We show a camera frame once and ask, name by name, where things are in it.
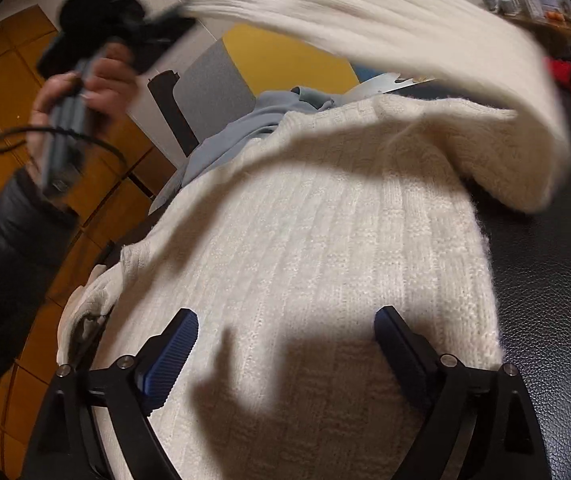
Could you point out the grey yellow blue armchair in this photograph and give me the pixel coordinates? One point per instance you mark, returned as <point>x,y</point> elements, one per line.
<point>205,75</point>

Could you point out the person's left forearm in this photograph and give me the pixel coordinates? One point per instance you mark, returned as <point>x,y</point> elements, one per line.
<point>10,260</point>

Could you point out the white knit sweater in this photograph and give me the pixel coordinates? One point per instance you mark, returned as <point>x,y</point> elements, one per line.
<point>315,235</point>

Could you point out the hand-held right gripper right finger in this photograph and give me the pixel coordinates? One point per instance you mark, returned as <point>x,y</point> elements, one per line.
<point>405,365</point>

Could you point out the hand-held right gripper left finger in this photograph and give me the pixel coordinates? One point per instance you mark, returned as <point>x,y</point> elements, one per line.
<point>170,360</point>

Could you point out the pale pink cloth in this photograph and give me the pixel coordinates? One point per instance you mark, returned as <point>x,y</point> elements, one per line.
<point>85,295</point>

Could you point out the white deer print pillow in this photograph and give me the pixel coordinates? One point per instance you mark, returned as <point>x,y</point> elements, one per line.
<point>380,85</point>

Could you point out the grey hoodie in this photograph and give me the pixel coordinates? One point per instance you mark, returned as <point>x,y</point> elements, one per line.
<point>245,130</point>

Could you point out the person's left hand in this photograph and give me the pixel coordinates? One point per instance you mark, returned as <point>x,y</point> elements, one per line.
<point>110,80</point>

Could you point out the wooden side table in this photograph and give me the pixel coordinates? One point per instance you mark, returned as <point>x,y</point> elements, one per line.
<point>565,30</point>

